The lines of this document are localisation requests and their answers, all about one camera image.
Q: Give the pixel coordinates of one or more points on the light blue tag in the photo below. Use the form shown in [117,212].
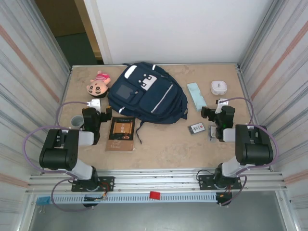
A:
[43,200]

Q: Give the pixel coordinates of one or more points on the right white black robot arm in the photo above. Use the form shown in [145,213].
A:
[255,149]

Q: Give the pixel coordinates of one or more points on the aluminium rail frame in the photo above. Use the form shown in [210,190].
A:
[156,179]

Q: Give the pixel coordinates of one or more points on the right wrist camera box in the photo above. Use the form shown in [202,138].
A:
[222,101]

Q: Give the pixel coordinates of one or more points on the plush doll with pink shirt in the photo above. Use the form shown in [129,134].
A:
[96,87]

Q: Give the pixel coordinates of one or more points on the navy blue backpack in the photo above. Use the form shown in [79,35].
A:
[149,101]

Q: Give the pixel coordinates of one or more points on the black card pack white label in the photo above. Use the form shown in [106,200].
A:
[196,128]

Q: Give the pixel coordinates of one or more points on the clear packet with small tool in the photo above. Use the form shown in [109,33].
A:
[211,134]

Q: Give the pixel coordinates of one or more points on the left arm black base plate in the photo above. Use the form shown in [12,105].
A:
[108,183]

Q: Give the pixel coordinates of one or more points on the tan door frame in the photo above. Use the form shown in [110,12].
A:
[89,29]

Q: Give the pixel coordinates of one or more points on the red tape patch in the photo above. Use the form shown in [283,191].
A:
[155,195]

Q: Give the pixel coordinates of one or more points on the grey plastic cup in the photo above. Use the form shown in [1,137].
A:
[76,121]

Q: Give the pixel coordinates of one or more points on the light blue pencil case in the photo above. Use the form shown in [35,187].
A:
[196,96]

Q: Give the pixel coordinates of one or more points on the brown black scroll cover book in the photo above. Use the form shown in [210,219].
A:
[120,134]

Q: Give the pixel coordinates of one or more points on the white square timer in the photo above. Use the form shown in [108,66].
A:
[219,87]

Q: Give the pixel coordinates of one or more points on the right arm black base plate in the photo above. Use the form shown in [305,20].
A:
[207,183]

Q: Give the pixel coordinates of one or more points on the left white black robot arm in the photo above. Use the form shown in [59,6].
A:
[57,156]

